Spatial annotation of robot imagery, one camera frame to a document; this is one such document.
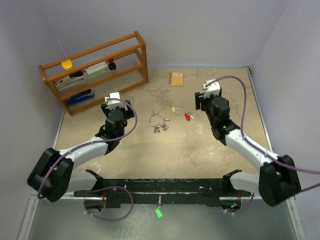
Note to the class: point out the blue stapler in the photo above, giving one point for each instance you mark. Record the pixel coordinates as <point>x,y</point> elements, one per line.
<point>80,97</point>

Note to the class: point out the green key tag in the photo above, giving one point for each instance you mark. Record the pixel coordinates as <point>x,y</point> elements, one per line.
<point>158,209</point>

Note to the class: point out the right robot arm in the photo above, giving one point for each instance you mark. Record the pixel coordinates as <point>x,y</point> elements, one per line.
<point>276,181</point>

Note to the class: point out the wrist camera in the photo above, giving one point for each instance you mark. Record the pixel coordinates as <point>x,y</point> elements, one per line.
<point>113,101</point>
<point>211,87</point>

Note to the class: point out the brown spiral notebook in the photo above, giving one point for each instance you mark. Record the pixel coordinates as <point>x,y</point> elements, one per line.
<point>176,79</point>

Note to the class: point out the white box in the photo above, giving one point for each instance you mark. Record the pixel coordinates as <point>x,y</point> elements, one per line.
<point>97,69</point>

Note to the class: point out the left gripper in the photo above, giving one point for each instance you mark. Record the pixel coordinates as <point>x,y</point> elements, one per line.
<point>127,113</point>

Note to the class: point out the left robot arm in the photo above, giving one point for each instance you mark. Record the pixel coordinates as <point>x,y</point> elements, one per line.
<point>53,175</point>

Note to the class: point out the bunch of metal keys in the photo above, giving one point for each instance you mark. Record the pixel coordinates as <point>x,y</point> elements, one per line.
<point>164,127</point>

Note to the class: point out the red black bottle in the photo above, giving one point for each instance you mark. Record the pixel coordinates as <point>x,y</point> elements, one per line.
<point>111,64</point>

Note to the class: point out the red key tag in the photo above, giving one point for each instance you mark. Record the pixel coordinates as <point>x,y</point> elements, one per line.
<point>188,116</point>

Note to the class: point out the wooden shelf rack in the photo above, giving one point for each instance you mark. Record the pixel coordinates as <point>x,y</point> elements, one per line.
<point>130,55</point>

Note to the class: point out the black base frame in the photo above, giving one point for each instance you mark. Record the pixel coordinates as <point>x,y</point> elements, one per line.
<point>179,191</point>

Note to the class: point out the white black stapler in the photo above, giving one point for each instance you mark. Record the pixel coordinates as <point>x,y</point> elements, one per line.
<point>70,82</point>

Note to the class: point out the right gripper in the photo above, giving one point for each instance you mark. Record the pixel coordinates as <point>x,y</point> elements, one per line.
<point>200,98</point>

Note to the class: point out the yellow cap container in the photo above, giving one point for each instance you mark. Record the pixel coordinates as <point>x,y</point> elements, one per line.
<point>67,65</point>

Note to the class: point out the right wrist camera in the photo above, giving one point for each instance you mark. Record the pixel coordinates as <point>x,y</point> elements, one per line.
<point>211,87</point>

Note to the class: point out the yellow key tag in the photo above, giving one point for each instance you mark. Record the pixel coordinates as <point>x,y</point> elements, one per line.
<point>174,109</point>

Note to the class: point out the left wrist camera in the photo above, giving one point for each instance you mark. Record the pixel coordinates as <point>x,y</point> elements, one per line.
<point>113,101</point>

